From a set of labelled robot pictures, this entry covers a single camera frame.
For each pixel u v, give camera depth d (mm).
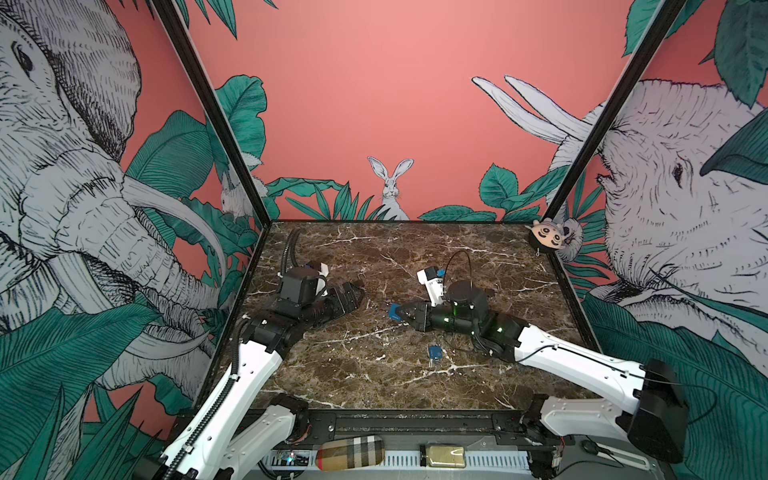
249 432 542
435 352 859
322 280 581
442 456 681
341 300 638
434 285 668
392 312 710
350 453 674
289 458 700
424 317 624
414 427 748
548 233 1072
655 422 387
